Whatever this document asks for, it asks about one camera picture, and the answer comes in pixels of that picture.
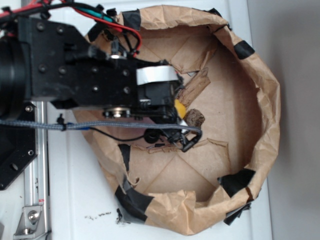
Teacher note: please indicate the weathered wood piece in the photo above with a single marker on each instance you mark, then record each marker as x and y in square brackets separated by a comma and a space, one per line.
[194, 87]

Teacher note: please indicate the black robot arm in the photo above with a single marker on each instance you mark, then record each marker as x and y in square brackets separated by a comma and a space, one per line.
[11, 93]

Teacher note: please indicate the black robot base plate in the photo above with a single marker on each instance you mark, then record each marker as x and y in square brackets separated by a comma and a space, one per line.
[18, 147]

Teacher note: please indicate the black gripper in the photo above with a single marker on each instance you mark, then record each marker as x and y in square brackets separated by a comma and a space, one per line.
[56, 64]

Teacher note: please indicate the yellow rubber duck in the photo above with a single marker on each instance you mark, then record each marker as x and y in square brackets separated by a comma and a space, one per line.
[180, 108]

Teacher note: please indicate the dark brown rock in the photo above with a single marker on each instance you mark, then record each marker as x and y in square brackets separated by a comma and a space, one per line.
[194, 118]

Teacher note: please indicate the metal corner bracket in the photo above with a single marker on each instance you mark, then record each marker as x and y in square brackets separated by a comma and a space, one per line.
[31, 225]

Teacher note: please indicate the aluminium extrusion rail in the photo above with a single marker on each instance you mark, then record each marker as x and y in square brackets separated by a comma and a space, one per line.
[36, 181]

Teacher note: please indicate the crumpled brown paper bag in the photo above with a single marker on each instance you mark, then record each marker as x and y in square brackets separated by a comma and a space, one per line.
[188, 192]

